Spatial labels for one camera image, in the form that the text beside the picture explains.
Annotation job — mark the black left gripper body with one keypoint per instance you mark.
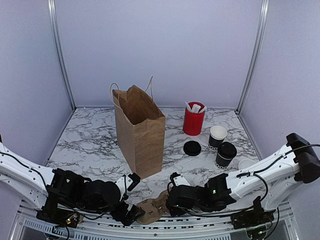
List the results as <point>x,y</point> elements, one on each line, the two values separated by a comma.
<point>118,214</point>

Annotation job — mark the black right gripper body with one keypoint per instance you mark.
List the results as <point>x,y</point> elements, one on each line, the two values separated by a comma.
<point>172,208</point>

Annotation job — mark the brown cardboard cup carrier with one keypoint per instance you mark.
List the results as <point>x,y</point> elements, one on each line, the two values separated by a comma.
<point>154,208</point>

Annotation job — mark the black plastic cup lid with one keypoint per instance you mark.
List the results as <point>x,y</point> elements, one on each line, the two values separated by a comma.
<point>227,150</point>

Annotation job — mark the brown paper bag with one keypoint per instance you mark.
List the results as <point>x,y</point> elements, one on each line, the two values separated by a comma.
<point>140,128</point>

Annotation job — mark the black paper coffee cup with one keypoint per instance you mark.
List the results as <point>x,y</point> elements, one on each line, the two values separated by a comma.
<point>221,162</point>

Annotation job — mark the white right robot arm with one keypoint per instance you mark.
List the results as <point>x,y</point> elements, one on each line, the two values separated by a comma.
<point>295,163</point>

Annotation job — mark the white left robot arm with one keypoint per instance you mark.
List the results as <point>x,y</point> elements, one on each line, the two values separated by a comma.
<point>63,197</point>

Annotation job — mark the black plastic cup lids stack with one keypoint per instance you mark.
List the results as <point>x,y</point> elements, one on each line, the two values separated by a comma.
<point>192,148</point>

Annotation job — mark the orange white bowl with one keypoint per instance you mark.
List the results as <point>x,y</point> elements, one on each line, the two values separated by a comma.
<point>245,163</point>

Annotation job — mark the black stacked paper cup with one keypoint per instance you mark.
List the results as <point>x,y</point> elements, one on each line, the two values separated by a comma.
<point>216,136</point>

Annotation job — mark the red cylindrical canister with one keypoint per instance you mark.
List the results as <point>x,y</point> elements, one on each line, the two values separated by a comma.
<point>193,122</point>

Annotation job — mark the white sugar stick packets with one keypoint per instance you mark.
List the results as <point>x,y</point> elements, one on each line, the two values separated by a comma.
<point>195,108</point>

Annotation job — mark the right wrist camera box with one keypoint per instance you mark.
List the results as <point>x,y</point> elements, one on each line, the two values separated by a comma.
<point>178,180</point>

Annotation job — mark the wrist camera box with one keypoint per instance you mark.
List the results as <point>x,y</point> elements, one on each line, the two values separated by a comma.
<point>127,183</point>
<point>178,180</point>

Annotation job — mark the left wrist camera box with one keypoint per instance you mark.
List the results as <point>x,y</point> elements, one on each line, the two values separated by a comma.
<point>127,183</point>

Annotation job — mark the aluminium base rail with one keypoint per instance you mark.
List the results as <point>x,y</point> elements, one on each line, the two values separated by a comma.
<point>27,227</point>

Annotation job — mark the aluminium frame post left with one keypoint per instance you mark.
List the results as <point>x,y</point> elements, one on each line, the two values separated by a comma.
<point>59,52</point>

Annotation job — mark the aluminium frame post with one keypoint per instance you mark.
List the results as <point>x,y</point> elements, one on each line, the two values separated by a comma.
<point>59,52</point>
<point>262,22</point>

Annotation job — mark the aluminium frame post right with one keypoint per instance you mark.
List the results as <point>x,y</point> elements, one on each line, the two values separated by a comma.
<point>262,22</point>

